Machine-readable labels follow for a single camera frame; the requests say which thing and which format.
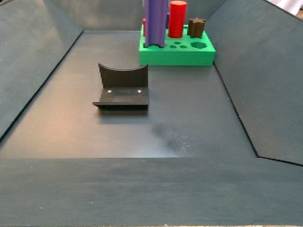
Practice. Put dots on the purple arch block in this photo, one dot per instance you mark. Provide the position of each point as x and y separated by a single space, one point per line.
156 13

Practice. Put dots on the green shape sorter board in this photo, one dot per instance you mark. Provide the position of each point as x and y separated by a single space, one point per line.
184 51

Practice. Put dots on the dark grey curved holder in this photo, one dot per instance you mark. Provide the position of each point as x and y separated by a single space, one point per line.
125 87

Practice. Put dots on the red rectangular block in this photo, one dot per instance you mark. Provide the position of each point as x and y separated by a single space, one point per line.
144 24

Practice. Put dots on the brown star block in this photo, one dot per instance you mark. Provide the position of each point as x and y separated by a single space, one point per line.
196 27

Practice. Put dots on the tall red cylinder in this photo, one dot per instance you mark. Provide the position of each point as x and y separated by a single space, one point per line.
177 18

